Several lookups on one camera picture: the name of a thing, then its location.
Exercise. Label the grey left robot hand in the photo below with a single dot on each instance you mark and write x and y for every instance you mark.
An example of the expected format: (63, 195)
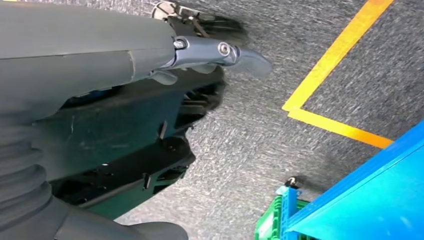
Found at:
(82, 49)

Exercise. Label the blue metal shelf rack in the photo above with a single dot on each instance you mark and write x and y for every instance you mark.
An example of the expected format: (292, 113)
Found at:
(364, 198)

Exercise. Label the black robot foot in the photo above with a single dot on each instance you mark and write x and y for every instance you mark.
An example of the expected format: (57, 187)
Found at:
(116, 142)

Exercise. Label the black caster wheel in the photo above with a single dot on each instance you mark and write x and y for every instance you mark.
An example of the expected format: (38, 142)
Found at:
(291, 182)

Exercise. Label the yellow floor tape square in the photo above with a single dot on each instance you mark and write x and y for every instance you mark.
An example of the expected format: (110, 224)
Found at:
(331, 56)

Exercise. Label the green plastic crate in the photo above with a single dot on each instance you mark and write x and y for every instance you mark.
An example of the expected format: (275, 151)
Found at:
(268, 222)

